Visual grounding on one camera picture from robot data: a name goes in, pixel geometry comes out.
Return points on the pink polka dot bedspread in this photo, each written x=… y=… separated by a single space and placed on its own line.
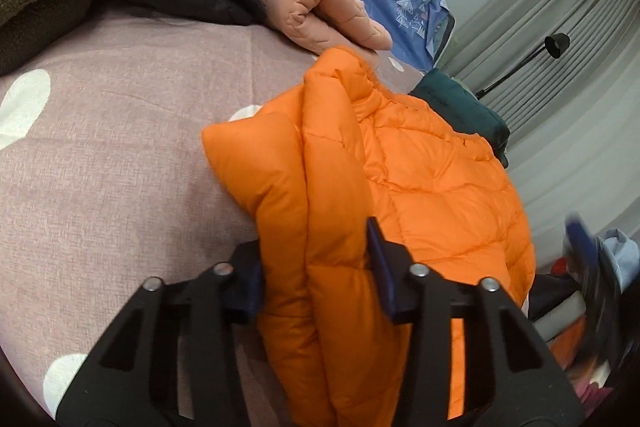
x=104 y=180

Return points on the pink quilted folded garment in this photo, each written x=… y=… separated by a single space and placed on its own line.
x=318 y=25

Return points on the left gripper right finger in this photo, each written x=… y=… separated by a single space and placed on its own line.
x=473 y=358

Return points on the grey curtain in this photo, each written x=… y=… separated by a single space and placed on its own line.
x=574 y=122

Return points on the orange puffer jacket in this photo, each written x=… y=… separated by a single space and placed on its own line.
x=310 y=168

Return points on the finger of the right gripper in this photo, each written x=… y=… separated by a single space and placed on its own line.
x=581 y=250

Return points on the dark green folded garment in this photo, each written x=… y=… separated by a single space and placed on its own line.
x=458 y=106

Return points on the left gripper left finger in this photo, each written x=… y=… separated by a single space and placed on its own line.
x=168 y=358

